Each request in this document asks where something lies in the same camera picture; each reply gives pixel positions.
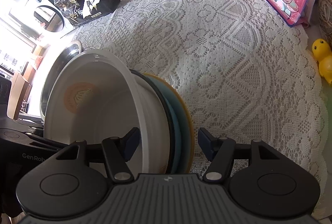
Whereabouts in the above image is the blue bowl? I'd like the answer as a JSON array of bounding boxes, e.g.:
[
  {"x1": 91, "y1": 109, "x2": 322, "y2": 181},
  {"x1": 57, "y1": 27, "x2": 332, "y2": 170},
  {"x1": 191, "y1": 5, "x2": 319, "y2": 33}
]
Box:
[{"x1": 130, "y1": 70, "x2": 182, "y2": 175}]

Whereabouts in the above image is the yellow-rimmed white bowl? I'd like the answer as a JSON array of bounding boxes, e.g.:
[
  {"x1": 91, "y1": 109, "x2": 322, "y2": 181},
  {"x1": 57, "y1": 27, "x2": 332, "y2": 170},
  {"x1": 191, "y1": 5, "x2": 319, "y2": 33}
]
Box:
[{"x1": 143, "y1": 72, "x2": 195, "y2": 175}]

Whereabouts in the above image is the white lace tablecloth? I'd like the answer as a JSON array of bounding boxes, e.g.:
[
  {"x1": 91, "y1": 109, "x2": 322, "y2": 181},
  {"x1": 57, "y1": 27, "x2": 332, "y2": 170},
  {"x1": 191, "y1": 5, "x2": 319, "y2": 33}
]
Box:
[{"x1": 74, "y1": 0, "x2": 330, "y2": 214}]

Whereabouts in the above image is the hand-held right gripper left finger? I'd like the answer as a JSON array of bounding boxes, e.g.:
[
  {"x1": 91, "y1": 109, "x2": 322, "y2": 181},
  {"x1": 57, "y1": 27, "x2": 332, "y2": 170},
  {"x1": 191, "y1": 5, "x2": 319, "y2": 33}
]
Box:
[{"x1": 55, "y1": 127, "x2": 140, "y2": 183}]

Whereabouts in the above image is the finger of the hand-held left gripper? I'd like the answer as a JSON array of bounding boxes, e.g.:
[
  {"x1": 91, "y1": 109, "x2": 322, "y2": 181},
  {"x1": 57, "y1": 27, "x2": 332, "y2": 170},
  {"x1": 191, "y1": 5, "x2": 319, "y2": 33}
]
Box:
[
  {"x1": 26, "y1": 134, "x2": 69, "y2": 150},
  {"x1": 17, "y1": 115, "x2": 44, "y2": 133}
]

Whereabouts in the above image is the yellow duck toy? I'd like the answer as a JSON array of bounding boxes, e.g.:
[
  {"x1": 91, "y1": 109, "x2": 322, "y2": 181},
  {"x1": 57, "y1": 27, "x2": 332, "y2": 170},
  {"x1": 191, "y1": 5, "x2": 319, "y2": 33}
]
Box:
[{"x1": 311, "y1": 38, "x2": 332, "y2": 85}]

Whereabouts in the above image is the white printed paper bowl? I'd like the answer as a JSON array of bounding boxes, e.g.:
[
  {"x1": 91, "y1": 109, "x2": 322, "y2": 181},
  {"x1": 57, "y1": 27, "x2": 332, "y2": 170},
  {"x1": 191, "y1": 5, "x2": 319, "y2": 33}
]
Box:
[{"x1": 44, "y1": 49, "x2": 168, "y2": 175}]

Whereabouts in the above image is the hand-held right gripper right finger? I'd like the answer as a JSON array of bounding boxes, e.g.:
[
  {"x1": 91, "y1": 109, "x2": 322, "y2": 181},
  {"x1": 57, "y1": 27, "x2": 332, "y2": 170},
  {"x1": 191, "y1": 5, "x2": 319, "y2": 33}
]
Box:
[{"x1": 198, "y1": 127, "x2": 282, "y2": 183}]

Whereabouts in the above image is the brown cardboard box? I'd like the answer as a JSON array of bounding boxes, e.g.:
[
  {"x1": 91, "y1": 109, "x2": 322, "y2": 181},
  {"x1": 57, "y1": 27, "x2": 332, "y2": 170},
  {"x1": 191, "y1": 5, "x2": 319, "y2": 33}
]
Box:
[{"x1": 10, "y1": 70, "x2": 33, "y2": 121}]

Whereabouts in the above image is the glass sunflower seed jar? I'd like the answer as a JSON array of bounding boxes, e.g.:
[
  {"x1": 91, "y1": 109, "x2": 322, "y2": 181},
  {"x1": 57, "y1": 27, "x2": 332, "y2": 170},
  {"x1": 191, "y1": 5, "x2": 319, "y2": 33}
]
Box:
[{"x1": 317, "y1": 0, "x2": 332, "y2": 45}]

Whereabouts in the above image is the black snack bag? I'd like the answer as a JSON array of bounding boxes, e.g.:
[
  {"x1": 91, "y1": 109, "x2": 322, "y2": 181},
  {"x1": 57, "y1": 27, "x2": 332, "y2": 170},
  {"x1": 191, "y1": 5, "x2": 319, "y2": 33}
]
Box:
[{"x1": 53, "y1": 0, "x2": 121, "y2": 28}]

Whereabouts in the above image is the stainless steel bowl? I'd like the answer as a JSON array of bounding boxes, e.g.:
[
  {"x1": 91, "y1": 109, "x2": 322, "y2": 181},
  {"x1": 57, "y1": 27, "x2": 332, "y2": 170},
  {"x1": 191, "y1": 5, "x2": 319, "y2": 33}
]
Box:
[{"x1": 40, "y1": 40, "x2": 85, "y2": 121}]

